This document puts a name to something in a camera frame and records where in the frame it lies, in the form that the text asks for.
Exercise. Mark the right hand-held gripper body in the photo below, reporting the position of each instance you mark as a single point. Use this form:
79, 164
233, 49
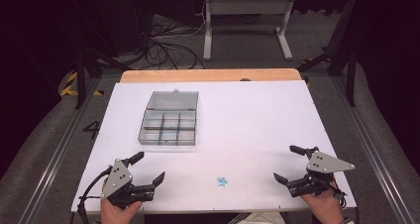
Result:
325, 164

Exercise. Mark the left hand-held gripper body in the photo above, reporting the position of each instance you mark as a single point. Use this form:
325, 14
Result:
116, 179

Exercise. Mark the person's left hand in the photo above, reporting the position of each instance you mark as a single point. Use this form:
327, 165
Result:
117, 214

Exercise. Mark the person's right hand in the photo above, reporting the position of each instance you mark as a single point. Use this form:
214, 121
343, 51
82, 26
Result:
325, 205

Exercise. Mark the person's light clothing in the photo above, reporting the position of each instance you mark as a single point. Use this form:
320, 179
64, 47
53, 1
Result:
261, 218

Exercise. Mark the clear plastic compartment box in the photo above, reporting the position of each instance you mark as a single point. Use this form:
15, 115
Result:
170, 125

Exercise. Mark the small blue star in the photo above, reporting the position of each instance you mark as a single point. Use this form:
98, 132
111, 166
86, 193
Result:
222, 182

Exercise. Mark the white board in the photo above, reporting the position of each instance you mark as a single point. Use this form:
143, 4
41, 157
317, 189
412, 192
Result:
244, 125

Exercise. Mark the black tripod stand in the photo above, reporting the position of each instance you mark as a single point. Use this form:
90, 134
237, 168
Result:
350, 75
80, 68

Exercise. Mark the wooden table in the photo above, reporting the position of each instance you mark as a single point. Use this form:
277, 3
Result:
204, 75

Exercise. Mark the aluminium floor rail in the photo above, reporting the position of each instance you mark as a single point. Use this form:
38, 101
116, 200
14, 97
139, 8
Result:
373, 151
54, 161

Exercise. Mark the grey metal stand frame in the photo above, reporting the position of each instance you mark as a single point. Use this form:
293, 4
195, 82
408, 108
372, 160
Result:
246, 6

